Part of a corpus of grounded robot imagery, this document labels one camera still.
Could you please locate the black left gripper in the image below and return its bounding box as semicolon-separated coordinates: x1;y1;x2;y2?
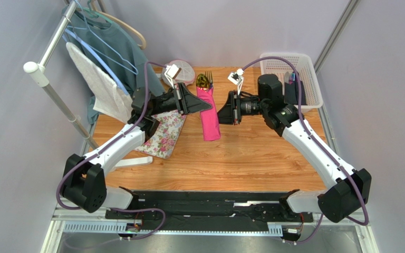
149;83;212;117

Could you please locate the iridescent gold spoon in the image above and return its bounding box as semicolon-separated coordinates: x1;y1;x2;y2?
196;74;211;91

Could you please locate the metal clothes rack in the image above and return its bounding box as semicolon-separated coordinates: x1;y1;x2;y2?
23;2;153;170

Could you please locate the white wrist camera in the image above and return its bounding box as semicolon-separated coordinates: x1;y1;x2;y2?
227;68;244;95
162;64;181;87

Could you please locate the iridescent fork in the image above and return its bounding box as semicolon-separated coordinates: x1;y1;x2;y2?
205;71;213;89

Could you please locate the white mesh laundry pouch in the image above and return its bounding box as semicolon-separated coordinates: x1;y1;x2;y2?
166;60;196;86

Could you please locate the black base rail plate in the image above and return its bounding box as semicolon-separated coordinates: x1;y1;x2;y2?
105;191;314;232

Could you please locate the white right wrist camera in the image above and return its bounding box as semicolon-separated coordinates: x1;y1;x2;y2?
227;68;244;95

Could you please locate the dark rolled napkin bundle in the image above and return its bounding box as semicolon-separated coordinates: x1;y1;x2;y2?
284;72;299;105

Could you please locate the teal t-shirt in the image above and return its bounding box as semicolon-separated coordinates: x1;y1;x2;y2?
65;9;165;122

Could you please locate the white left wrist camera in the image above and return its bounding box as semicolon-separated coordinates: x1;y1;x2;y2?
162;64;181;87

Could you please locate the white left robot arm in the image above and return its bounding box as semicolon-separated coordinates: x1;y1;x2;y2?
56;83;212;213

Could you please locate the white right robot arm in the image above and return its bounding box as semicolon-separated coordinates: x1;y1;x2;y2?
217;74;372;223

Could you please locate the magenta paper napkin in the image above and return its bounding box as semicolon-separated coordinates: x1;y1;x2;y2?
196;87;221;141

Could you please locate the blue clothes hanger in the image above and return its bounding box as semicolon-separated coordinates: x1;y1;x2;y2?
62;0;139;95

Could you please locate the floral cloth mat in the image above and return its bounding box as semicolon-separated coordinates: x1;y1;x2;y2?
135;110;186;159

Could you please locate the wooden clothes hanger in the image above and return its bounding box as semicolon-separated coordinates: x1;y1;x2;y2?
88;0;147;50

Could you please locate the white towel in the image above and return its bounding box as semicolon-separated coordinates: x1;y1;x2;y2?
66;42;132;124

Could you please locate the white plastic basket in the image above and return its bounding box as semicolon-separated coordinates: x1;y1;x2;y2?
259;52;323;113

